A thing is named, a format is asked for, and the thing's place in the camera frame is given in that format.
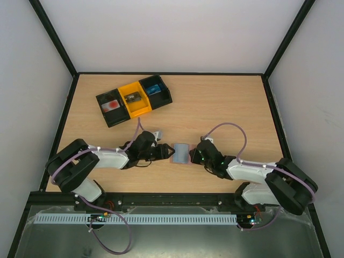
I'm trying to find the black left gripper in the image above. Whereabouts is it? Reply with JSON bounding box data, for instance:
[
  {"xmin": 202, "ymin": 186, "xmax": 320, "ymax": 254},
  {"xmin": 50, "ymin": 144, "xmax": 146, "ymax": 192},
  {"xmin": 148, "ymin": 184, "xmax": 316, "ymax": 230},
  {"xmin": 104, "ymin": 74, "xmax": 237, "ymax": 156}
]
[{"xmin": 139, "ymin": 143, "xmax": 175, "ymax": 161}]

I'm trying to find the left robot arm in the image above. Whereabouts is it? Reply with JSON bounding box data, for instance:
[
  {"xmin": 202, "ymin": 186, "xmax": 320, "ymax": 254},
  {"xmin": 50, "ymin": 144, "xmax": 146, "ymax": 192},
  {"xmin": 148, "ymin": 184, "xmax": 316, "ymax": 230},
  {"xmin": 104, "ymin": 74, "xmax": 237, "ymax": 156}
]
[{"xmin": 45, "ymin": 131, "xmax": 175, "ymax": 203}]

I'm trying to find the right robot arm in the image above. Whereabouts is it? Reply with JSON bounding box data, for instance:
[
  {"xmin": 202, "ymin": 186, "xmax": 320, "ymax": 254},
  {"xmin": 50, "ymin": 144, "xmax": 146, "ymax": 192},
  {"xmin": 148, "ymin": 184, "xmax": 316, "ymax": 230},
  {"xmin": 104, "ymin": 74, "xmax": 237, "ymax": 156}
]
[{"xmin": 189, "ymin": 139, "xmax": 318, "ymax": 216}]

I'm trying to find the blue card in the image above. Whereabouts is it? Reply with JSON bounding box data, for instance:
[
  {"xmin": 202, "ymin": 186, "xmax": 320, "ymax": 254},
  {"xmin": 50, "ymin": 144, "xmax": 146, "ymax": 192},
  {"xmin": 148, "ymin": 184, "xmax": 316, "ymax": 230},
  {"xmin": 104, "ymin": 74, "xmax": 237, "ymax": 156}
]
[{"xmin": 146, "ymin": 84, "xmax": 161, "ymax": 96}]

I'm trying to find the dark brown card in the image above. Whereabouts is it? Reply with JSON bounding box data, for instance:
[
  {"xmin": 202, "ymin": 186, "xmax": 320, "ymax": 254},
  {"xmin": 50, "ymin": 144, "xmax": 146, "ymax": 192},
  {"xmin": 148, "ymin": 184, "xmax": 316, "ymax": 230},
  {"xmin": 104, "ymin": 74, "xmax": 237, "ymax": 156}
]
[{"xmin": 124, "ymin": 91, "xmax": 141, "ymax": 104}]

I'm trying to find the red white card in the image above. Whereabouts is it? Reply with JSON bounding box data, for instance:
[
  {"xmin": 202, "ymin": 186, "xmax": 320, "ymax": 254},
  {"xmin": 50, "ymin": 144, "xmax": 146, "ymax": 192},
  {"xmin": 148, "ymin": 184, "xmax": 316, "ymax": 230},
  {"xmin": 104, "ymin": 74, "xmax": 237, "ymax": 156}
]
[{"xmin": 101, "ymin": 99, "xmax": 120, "ymax": 113}]

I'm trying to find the yellow bin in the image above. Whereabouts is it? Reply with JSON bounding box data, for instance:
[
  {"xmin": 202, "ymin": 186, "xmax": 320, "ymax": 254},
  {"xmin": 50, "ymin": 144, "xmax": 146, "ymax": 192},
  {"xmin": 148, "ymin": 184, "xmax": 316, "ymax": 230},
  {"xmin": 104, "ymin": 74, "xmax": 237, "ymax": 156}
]
[{"xmin": 118, "ymin": 81, "xmax": 152, "ymax": 119}]

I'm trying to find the black bin right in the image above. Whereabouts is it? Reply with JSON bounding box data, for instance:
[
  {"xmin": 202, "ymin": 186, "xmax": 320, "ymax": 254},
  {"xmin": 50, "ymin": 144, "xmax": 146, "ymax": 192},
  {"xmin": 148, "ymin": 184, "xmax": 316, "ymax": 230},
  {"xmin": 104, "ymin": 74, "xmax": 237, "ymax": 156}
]
[{"xmin": 139, "ymin": 75, "xmax": 173, "ymax": 110}]

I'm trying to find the black bin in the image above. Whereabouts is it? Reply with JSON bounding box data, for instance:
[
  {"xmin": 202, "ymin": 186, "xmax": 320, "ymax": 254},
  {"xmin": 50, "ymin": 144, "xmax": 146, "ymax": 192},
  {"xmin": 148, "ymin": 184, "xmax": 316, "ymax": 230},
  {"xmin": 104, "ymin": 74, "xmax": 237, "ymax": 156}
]
[
  {"xmin": 139, "ymin": 75, "xmax": 173, "ymax": 110},
  {"xmin": 96, "ymin": 89, "xmax": 130, "ymax": 127}
]

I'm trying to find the black bin left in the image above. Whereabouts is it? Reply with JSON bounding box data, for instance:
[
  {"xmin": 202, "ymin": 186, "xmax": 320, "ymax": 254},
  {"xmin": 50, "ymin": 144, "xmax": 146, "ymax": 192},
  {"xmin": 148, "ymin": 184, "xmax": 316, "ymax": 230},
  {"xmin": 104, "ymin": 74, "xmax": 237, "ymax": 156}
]
[{"xmin": 96, "ymin": 89, "xmax": 130, "ymax": 127}]

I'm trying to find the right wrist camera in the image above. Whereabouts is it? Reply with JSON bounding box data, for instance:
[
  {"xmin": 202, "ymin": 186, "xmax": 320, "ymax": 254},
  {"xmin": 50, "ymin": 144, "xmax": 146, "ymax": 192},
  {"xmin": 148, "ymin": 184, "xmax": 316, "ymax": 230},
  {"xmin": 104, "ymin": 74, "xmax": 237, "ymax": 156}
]
[{"xmin": 200, "ymin": 136, "xmax": 214, "ymax": 143}]

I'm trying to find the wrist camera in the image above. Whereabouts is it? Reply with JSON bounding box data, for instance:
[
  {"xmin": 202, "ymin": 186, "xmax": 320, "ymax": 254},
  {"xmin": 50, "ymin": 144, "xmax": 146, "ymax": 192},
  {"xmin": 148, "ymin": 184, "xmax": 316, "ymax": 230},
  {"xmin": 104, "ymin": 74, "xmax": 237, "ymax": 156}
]
[
  {"xmin": 153, "ymin": 131, "xmax": 162, "ymax": 142},
  {"xmin": 200, "ymin": 136, "xmax": 214, "ymax": 143}
]

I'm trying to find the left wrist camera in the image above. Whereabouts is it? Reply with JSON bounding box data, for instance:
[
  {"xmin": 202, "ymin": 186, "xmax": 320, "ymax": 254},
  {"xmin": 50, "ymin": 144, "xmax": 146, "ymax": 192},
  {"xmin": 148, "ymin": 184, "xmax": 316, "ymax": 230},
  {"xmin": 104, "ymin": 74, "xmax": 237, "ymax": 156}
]
[{"xmin": 153, "ymin": 131, "xmax": 162, "ymax": 142}]

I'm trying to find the black aluminium frame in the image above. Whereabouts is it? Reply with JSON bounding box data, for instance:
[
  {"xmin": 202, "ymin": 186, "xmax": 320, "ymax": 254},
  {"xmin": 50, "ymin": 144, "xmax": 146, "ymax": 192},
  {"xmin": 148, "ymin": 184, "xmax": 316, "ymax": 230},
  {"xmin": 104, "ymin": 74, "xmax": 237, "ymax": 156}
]
[{"xmin": 0, "ymin": 0, "xmax": 344, "ymax": 258}]

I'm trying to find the slotted cable duct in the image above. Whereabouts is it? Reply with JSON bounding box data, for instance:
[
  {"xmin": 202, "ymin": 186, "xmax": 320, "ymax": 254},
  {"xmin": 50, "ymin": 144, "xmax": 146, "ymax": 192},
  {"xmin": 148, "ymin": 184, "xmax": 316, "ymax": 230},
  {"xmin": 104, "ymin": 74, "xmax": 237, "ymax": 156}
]
[{"xmin": 33, "ymin": 213, "xmax": 237, "ymax": 225}]

